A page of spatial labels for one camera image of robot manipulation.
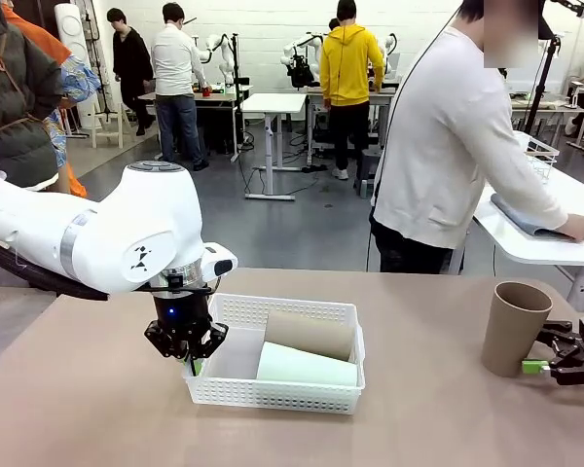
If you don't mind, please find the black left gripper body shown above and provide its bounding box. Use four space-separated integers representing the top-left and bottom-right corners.
153 289 210 326

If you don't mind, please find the brown cup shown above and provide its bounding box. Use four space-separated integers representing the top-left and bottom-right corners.
481 280 555 378
264 310 357 364

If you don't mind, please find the white perforated plastic basket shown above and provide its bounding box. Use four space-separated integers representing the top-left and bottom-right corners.
182 292 366 415

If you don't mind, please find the pale green cup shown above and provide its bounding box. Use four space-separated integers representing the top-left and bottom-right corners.
255 341 360 388

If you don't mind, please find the blue grey cloth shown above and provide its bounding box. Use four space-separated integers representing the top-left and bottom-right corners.
490 193 579 243

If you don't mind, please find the person's right forearm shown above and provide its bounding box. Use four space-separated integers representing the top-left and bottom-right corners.
508 160 571 234

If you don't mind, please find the person's right hand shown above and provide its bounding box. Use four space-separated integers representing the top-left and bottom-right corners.
554 213 584 243

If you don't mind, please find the beige floor mat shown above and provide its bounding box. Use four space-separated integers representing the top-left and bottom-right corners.
66 130 160 179

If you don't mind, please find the white step stool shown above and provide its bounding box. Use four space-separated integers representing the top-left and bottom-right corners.
90 100 128 150

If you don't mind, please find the wooden top desk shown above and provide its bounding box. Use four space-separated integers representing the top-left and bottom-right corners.
140 90 254 164

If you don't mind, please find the white standing desk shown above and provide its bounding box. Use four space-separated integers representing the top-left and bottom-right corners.
240 91 309 201

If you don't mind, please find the person in white sweater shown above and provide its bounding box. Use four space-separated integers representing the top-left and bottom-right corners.
368 0 584 274

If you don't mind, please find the long grey background desk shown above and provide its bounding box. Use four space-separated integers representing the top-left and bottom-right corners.
508 91 584 142

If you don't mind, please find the person in white shirt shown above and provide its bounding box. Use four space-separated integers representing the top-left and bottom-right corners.
150 2 210 172

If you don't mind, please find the light grey desk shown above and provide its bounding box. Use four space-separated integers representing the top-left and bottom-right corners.
305 86 400 166

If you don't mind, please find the person in orange and blue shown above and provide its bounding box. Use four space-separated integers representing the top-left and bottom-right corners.
2 3 102 198

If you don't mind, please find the person in black coat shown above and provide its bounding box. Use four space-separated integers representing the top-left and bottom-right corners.
105 7 156 137

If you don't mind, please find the person in dark green jacket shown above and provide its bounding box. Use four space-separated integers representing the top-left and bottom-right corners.
0 0 65 189

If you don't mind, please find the black background gripper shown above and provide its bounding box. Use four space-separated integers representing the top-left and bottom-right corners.
286 54 316 90

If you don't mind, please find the black tripod stand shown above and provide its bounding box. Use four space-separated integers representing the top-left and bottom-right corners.
523 33 565 136

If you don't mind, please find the person in yellow hoodie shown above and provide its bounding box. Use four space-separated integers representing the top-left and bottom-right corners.
319 0 386 181

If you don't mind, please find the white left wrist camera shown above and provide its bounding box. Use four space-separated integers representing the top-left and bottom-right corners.
201 241 238 281

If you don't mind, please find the black arm cable sleeve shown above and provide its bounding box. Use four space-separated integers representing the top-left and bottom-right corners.
0 235 111 302

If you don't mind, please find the white wire basket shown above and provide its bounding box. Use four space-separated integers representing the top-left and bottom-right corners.
515 130 561 185

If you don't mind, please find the black hanging cable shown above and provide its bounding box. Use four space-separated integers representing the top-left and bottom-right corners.
367 4 463 273

